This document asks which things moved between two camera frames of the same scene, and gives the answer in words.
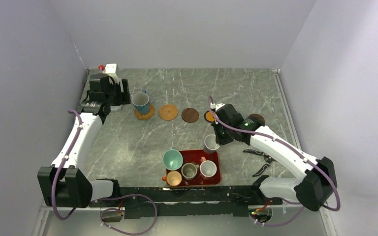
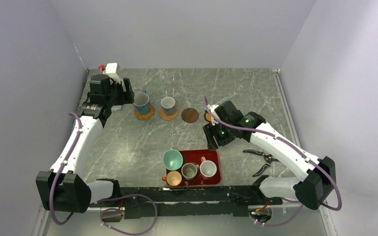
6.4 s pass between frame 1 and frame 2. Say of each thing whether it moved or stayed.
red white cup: stayed
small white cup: moved
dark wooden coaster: stayed
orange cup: stayed
